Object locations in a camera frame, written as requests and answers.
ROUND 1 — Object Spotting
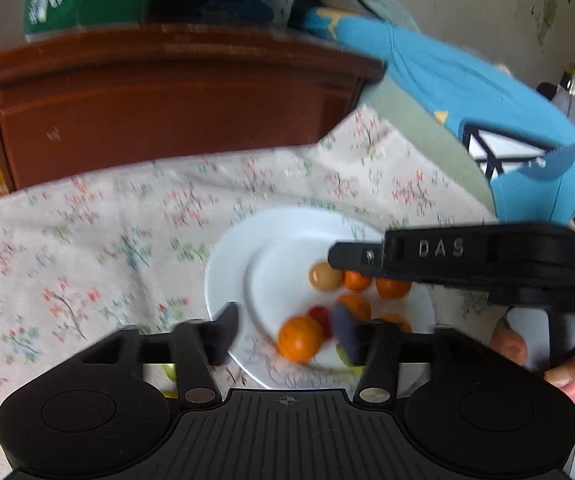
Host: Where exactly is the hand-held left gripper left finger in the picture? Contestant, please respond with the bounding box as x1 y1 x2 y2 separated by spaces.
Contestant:
68 301 241 408

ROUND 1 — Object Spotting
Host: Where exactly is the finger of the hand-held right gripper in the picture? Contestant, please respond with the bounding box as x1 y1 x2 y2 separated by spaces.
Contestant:
327 239 386 278

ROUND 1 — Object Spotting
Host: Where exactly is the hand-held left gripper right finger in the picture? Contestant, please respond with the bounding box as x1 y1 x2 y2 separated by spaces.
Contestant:
331 302 511 406

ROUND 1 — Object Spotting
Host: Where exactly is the orange tomato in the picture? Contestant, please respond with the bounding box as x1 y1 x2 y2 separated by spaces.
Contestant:
336 293 372 322
342 270 374 292
376 276 413 300

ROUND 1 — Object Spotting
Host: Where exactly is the red cherry tomato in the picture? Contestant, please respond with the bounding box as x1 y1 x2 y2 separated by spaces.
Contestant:
306 306 333 340

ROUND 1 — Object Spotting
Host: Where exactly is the yellowish tomato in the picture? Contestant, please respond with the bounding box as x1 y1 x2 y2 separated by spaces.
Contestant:
309 261 344 292

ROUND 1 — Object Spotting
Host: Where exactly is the large yellowish orange mandarin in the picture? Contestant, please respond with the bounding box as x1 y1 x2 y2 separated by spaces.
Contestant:
377 313 413 333

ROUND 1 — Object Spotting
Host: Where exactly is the white plate with grey flowers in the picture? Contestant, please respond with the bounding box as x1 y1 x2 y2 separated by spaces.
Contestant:
205 207 435 391

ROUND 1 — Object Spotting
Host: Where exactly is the person's right hand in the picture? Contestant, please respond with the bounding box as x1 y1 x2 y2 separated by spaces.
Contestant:
491 315 575 405

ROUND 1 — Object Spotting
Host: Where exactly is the grey-green pillow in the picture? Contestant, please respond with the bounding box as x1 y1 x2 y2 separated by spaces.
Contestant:
357 77 498 221

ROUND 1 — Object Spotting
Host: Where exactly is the floral tablecloth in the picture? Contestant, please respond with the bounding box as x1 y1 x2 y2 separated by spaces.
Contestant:
0 105 513 480

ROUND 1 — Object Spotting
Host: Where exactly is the brown wooden nightstand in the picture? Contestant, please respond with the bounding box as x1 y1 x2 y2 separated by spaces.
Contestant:
0 22 388 193

